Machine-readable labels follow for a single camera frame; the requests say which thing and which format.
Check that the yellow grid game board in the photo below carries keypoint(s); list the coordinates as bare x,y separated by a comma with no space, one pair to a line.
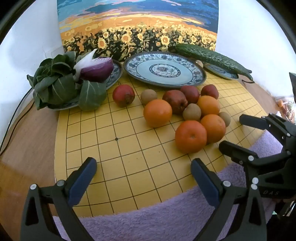
115,162

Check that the green cucumber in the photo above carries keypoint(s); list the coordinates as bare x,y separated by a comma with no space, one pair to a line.
208,55

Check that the halved red onion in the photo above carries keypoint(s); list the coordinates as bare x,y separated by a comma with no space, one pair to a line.
97,69

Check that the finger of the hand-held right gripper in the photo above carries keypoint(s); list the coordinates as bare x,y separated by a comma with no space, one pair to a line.
252,121
235,151

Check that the red apple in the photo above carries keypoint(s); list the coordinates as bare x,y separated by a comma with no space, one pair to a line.
175,101
209,91
190,93
123,95

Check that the green bok choy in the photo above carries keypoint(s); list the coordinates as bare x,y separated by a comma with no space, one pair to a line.
55,85

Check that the large blue patterned plate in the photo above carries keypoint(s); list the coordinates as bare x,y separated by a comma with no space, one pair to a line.
161,69

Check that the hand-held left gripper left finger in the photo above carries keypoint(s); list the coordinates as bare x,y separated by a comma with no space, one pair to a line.
83,183

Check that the orange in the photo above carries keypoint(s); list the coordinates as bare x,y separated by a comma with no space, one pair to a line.
190,136
208,105
157,113
215,128

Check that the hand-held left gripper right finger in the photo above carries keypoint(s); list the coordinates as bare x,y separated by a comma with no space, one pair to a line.
203,180

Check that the sunflower field painting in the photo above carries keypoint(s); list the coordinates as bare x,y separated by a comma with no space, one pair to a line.
138,23

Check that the colourful plastic bag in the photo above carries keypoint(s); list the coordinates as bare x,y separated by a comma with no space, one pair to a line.
286,106

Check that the small blue patterned plate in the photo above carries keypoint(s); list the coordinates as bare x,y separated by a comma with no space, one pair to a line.
219,71

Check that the blue plate with greens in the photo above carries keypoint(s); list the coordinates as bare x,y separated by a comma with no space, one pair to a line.
116,69

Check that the brown kiwi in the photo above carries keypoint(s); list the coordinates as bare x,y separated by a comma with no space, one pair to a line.
148,96
191,112
199,63
226,118

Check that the purple fluffy towel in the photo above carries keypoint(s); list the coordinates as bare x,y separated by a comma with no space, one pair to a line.
161,222

